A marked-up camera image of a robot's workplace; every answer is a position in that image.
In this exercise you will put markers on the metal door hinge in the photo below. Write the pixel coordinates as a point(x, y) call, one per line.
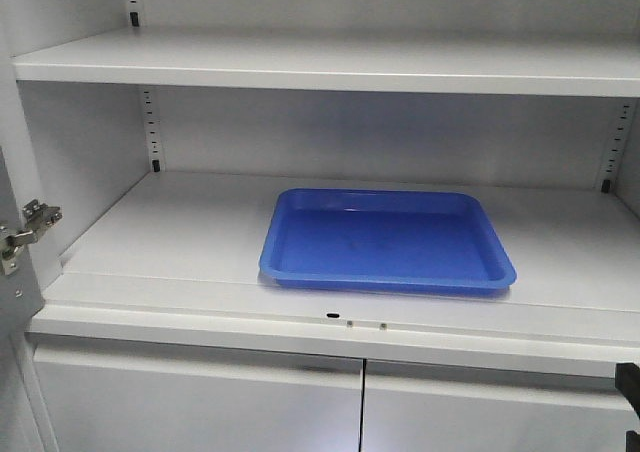
point(40, 217)

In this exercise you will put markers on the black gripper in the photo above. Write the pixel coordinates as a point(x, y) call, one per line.
point(627, 383)

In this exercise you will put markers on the blue plastic tray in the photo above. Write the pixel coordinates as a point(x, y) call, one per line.
point(384, 240)

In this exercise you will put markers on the grey cabinet lower doors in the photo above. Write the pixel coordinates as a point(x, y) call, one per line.
point(144, 397)

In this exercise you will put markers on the grey cabinet upper shelf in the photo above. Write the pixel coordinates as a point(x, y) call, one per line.
point(420, 63)

